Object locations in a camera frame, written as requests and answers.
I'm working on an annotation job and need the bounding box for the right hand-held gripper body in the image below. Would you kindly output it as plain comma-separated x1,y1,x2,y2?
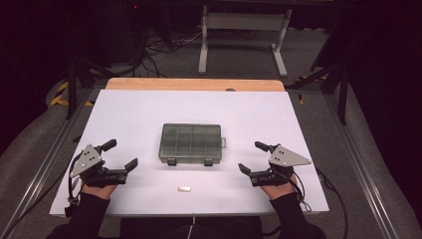
250,143,313,187

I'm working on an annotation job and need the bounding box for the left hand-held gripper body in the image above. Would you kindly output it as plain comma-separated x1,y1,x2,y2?
69,143,129,187

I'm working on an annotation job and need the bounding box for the clear grey compartment box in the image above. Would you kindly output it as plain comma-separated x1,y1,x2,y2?
157,122,228,167

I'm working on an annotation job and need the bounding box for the person's left hand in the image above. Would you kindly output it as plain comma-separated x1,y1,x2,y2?
81,183,117,201

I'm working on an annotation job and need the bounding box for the person's right hand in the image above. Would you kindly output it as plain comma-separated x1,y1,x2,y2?
260,174,299,201

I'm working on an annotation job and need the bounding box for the yellow black floor tape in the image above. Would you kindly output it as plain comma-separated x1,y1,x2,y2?
49,81,96,108
296,74,330,106

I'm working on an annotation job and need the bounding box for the person's torso in black clothing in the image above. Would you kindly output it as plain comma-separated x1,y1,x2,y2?
119,215,264,239

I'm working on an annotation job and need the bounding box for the black tripod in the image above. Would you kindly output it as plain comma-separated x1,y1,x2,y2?
284,62,350,126
64,55,114,120

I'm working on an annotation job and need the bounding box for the white board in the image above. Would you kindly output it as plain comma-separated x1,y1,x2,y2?
49,89,330,217

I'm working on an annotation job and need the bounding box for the wooden table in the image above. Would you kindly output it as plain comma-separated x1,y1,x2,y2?
105,77,286,93

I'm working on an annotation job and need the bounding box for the grey metal stand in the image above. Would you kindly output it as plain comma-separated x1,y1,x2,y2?
197,4,294,79

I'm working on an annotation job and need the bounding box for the left hand-held gripper black cable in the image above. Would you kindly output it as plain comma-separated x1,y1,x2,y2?
64,152,85,219

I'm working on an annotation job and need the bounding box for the hand-held gripper black cable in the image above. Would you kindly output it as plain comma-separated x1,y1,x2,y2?
64,152,85,219
281,168,314,213

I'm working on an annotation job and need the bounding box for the right hand-held gripper black cable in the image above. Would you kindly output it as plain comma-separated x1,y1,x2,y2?
281,168,314,213

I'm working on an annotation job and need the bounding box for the aluminium rail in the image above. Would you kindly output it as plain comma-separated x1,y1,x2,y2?
322,94,400,239
0,89,98,239

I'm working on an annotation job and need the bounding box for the long black floor cable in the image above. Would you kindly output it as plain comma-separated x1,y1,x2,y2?
315,167,350,239

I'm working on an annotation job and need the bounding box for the bundle of black floor cables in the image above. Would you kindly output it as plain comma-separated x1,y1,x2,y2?
131,29,204,80

